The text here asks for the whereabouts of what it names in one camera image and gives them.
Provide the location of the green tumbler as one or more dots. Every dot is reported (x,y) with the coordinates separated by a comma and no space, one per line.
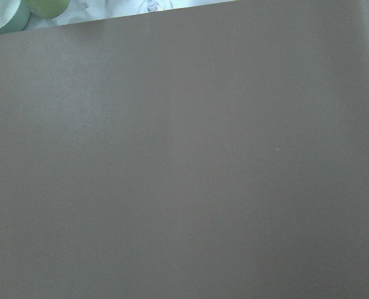
(48,9)

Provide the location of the green rimmed white bowl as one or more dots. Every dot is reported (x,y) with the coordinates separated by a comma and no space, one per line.
(14,16)

